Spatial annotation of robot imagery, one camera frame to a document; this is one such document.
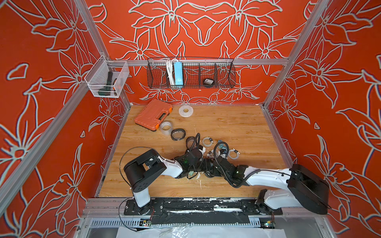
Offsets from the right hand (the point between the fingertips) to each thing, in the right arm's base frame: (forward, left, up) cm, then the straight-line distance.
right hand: (210, 169), depth 85 cm
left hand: (+1, -2, +2) cm, 4 cm away
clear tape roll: (+30, +30, 0) cm, 42 cm away
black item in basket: (+47, 0, +27) cm, 54 cm away
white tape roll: (+46, +16, +2) cm, 48 cm away
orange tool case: (+35, +41, +6) cm, 55 cm away
